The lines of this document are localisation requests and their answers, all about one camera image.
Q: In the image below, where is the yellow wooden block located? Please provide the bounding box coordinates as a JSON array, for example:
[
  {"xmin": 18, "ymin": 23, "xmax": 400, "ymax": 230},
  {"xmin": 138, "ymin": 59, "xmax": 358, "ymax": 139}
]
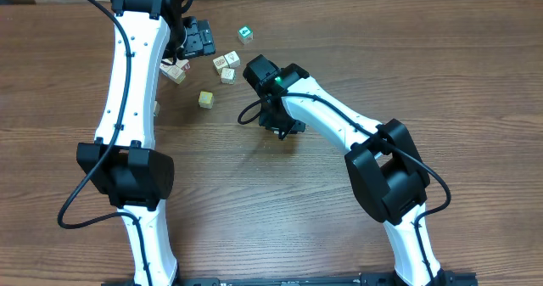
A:
[
  {"xmin": 199, "ymin": 91, "xmax": 215, "ymax": 109},
  {"xmin": 167, "ymin": 66, "xmax": 186, "ymax": 85}
]

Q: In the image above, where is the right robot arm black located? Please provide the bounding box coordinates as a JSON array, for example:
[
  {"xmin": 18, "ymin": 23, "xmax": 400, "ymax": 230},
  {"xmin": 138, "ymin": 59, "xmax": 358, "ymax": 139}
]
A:
[{"xmin": 243, "ymin": 55, "xmax": 445, "ymax": 285}]

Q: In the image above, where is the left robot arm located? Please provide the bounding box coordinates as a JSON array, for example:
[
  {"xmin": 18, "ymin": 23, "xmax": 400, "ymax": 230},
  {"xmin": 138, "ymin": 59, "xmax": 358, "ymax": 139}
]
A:
[{"xmin": 74, "ymin": 0, "xmax": 216, "ymax": 285}]

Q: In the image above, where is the wooden block red side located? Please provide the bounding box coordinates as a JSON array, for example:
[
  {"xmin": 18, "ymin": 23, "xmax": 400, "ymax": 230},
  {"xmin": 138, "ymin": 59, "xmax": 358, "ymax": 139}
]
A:
[{"xmin": 176, "ymin": 59, "xmax": 190, "ymax": 71}]

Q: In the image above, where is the wooden block brown picture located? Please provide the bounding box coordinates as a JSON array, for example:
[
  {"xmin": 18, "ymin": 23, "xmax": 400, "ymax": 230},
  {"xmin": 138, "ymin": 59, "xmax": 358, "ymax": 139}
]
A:
[{"xmin": 213, "ymin": 56, "xmax": 229, "ymax": 76}]

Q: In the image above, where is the wooden block triangle picture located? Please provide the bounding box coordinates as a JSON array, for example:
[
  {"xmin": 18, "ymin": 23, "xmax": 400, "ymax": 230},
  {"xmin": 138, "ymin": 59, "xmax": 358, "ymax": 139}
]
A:
[{"xmin": 224, "ymin": 51, "xmax": 241, "ymax": 69}]

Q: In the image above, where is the wooden block ball picture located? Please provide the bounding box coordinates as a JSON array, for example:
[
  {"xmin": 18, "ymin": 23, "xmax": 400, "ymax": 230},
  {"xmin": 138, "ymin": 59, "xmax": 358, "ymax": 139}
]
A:
[{"xmin": 160, "ymin": 64, "xmax": 170, "ymax": 76}]

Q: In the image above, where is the wooden block green picture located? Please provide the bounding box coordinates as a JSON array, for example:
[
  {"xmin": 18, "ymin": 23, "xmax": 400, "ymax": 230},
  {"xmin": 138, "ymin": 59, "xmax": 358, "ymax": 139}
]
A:
[{"xmin": 221, "ymin": 68, "xmax": 236, "ymax": 84}]

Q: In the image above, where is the green number four block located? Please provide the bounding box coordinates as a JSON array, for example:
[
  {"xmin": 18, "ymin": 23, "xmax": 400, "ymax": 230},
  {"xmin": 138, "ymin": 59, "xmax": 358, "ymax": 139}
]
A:
[{"xmin": 238, "ymin": 25, "xmax": 254, "ymax": 45}]

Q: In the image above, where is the yellow top wooden block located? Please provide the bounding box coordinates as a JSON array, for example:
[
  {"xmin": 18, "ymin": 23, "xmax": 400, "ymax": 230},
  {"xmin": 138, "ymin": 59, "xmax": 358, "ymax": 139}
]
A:
[{"xmin": 199, "ymin": 91, "xmax": 215, "ymax": 109}]

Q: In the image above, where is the wooden block teal side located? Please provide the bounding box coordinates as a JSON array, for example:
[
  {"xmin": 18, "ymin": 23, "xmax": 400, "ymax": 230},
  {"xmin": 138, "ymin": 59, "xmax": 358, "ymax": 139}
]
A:
[{"xmin": 154, "ymin": 100, "xmax": 160, "ymax": 117}]

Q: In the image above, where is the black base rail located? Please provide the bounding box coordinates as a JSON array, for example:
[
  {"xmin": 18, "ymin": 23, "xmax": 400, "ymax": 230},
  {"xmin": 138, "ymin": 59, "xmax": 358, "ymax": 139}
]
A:
[{"xmin": 101, "ymin": 270, "xmax": 479, "ymax": 286}]

